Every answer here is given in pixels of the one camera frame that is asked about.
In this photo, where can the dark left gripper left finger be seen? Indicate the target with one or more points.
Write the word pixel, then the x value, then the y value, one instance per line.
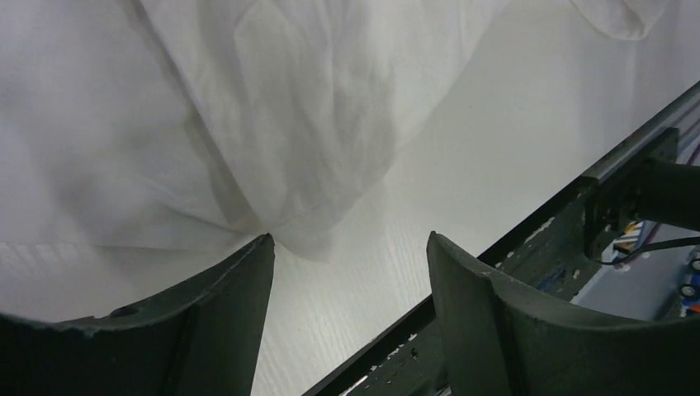
pixel 198 337

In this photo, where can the white t shirt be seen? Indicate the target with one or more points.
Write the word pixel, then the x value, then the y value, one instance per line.
pixel 186 125

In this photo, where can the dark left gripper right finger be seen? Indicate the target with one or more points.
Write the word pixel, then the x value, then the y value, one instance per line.
pixel 500 336

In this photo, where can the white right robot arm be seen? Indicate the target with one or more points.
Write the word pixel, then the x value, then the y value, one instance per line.
pixel 651 185

